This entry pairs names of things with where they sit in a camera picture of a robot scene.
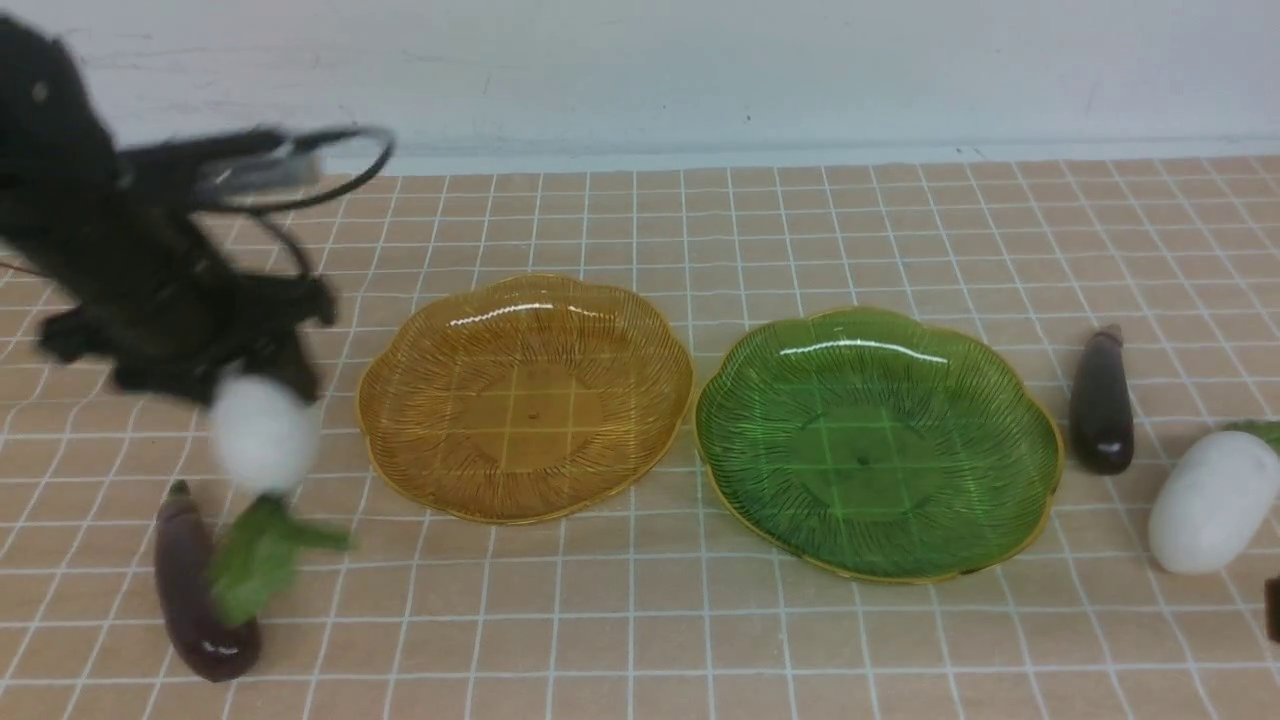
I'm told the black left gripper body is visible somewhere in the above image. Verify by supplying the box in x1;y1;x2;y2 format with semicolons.
38;215;337;374

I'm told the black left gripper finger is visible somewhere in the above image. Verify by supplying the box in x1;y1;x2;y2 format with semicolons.
111;360;236;406
255;334;319;406

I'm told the white radish with leaves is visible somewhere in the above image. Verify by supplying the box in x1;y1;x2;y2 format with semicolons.
207;374;352;626

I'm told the dark purple eggplant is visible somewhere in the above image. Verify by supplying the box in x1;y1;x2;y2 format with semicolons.
1068;323;1135;477

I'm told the white radish green top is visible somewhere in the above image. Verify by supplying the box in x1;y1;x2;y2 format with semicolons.
1148;420;1279;575

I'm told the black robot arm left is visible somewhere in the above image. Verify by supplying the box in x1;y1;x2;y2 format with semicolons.
1;15;337;407

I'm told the amber ribbed plastic plate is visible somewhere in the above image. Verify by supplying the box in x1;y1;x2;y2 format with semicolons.
355;274;695;525

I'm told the green ribbed plastic plate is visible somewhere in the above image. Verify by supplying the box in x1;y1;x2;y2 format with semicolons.
694;306;1065;584

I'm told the checkered beige tablecloth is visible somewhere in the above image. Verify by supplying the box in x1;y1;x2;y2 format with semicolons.
1;156;1279;719

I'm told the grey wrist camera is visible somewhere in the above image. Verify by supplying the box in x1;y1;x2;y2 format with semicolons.
192;146;323;200

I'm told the black camera cable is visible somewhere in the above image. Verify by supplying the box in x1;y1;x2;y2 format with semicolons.
189;126;396;281

